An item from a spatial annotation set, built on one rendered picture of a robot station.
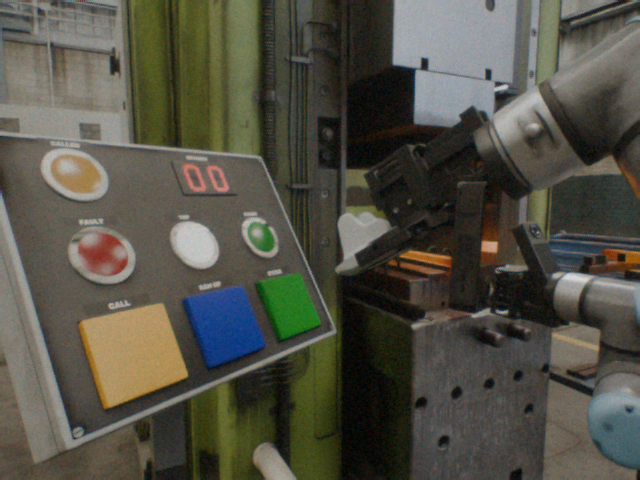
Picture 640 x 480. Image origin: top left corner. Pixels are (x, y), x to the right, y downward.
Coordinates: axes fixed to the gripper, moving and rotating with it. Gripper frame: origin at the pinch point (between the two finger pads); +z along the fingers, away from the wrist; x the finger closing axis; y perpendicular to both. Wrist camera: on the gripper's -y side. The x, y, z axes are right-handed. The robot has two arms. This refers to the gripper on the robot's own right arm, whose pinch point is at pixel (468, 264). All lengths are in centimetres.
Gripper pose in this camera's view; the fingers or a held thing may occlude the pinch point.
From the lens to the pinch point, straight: 90.5
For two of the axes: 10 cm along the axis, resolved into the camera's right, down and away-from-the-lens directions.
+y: 0.1, 9.9, 1.2
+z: -4.6, -1.0, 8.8
